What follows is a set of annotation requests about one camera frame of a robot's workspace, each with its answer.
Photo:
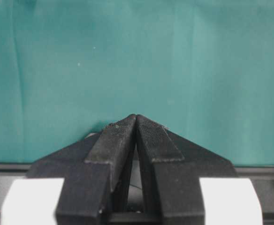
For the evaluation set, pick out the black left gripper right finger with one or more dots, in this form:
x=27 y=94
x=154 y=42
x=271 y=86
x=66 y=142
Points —
x=187 y=184

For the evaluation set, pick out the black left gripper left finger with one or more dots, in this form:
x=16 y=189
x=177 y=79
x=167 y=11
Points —
x=74 y=185

